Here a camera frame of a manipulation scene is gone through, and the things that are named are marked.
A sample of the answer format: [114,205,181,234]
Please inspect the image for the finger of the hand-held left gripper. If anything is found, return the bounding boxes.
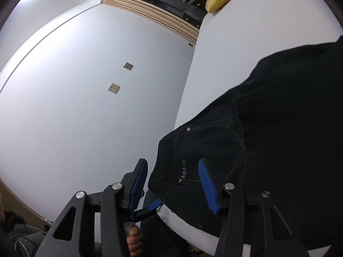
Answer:
[131,198,163,223]

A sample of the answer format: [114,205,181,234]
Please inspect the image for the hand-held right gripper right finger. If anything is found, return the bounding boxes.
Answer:
[198,158,310,257]

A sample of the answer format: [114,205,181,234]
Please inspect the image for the beige curtain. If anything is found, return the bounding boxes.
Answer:
[101,0,200,43]

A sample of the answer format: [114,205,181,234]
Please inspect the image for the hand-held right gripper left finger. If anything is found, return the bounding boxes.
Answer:
[35,158,149,257]

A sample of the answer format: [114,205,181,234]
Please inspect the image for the person's left hand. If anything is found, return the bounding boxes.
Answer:
[125,225,144,257]

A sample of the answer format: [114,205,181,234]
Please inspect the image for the white bed mattress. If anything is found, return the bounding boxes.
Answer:
[157,0,343,257]

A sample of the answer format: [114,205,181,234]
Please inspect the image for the dark grey cloth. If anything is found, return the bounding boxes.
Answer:
[0,211,51,257]

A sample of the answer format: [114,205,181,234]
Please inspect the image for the black denim pants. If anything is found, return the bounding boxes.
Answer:
[147,35,343,253]

